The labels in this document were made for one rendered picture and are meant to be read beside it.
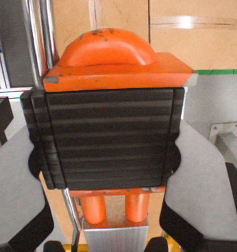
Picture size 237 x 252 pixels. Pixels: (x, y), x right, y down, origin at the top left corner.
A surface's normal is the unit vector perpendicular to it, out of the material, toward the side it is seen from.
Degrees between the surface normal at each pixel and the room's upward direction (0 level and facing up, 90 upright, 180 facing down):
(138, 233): 1
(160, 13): 0
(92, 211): 1
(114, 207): 90
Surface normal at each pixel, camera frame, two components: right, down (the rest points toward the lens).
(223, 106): 0.06, 0.53
